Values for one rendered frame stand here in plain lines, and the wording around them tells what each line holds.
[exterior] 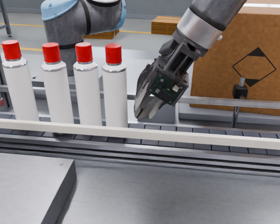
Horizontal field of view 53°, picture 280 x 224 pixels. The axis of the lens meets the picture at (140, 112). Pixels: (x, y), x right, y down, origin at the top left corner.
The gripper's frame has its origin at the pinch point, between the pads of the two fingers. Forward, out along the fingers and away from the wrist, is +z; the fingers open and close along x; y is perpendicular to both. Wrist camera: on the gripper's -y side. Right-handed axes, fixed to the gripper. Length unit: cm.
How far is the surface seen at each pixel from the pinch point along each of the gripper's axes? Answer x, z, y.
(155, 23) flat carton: 10, 80, -428
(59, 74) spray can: -18.9, 0.3, 2.8
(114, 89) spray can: -7.6, -3.0, 2.4
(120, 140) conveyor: -0.7, 6.8, 3.9
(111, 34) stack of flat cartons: -42, 122, -386
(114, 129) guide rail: -3.2, 4.2, 4.7
